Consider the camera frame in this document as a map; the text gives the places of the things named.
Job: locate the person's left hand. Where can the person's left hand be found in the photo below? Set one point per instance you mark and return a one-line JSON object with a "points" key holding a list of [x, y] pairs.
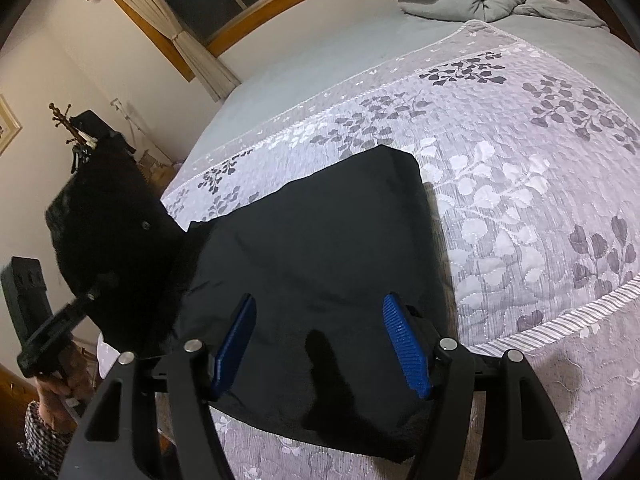
{"points": [[70, 385]]}

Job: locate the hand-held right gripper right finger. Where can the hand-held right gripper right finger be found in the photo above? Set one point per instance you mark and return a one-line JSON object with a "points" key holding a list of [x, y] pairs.
{"points": [[407, 350]]}

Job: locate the black hanging garment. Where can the black hanging garment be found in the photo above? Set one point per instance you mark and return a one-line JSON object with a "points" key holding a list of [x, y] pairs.
{"points": [[97, 127]]}

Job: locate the wooden framed window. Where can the wooden framed window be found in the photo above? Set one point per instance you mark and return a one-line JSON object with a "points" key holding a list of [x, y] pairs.
{"points": [[235, 5]]}

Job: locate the grey floral bedspread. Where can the grey floral bedspread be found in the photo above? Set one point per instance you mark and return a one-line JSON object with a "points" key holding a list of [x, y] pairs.
{"points": [[525, 185]]}

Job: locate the wooden coat rack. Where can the wooden coat rack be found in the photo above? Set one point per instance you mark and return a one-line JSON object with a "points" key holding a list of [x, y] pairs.
{"points": [[67, 125]]}

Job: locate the beige curtain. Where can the beige curtain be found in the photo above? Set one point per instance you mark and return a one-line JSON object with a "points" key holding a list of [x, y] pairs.
{"points": [[200, 55]]}

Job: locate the bed with grey-blue sheet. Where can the bed with grey-blue sheet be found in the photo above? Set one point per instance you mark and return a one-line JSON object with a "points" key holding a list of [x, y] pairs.
{"points": [[310, 60]]}

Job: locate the framed wall picture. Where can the framed wall picture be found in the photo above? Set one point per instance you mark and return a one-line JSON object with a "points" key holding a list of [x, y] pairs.
{"points": [[7, 127]]}

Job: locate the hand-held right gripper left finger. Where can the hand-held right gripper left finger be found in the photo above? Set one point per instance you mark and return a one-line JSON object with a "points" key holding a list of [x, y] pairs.
{"points": [[232, 350]]}

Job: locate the black pants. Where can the black pants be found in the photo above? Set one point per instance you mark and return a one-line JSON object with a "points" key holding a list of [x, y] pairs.
{"points": [[310, 260]]}

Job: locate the person's left forearm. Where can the person's left forearm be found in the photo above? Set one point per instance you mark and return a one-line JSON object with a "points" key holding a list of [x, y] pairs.
{"points": [[45, 440]]}

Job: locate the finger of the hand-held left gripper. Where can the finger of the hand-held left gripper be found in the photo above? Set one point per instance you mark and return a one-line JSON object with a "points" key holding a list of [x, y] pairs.
{"points": [[55, 332]]}

